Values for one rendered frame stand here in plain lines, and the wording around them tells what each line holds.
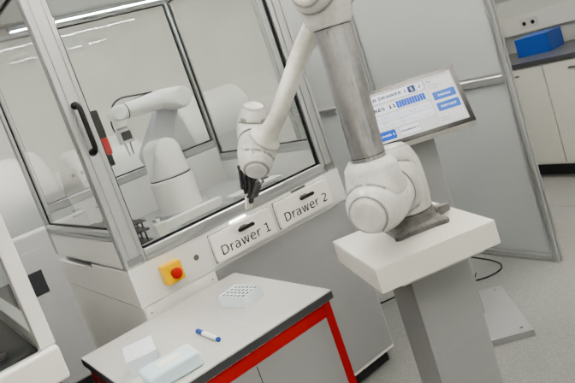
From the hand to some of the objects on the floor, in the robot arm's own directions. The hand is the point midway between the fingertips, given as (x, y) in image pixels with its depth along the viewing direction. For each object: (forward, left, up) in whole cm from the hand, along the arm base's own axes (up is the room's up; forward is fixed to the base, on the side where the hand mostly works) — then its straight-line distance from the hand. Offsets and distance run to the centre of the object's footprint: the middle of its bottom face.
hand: (249, 201), depth 221 cm
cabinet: (+57, +22, -101) cm, 118 cm away
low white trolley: (-34, +29, -101) cm, 110 cm away
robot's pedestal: (-40, -44, -101) cm, 118 cm away
